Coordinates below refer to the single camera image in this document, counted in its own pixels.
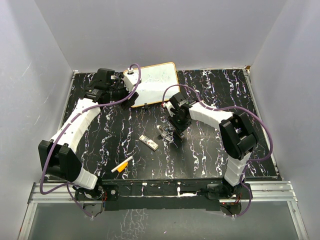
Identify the white marker pen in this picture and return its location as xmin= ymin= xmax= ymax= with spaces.
xmin=111 ymin=156 xmax=133 ymax=173

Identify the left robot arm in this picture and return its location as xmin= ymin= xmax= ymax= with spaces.
xmin=38 ymin=64 xmax=142 ymax=200

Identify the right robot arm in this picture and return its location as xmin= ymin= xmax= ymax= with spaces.
xmin=163 ymin=92 xmax=259 ymax=199

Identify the purple cable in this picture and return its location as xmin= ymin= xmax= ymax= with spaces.
xmin=161 ymin=84 xmax=273 ymax=218
xmin=39 ymin=63 xmax=143 ymax=218

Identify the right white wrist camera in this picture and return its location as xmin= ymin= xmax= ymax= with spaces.
xmin=162 ymin=100 xmax=180 ymax=117

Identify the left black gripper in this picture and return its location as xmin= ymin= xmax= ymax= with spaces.
xmin=107 ymin=75 xmax=138 ymax=110

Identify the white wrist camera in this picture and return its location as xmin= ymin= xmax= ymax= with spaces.
xmin=123 ymin=71 xmax=141 ymax=92
xmin=162 ymin=100 xmax=180 ymax=117

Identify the orange marker cap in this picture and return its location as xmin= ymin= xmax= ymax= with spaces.
xmin=116 ymin=162 xmax=129 ymax=173

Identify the white staple box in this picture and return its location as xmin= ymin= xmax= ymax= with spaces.
xmin=139 ymin=135 xmax=159 ymax=151

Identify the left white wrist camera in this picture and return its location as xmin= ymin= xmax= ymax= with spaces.
xmin=123 ymin=71 xmax=141 ymax=92

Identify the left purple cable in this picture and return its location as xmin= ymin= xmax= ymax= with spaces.
xmin=39 ymin=63 xmax=143 ymax=218

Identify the black front mounting rail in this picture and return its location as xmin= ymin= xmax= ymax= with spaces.
xmin=75 ymin=178 xmax=252 ymax=212

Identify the orange framed whiteboard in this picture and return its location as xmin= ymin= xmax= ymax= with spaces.
xmin=133 ymin=62 xmax=180 ymax=108

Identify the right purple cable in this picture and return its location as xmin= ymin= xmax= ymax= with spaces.
xmin=161 ymin=84 xmax=273 ymax=218

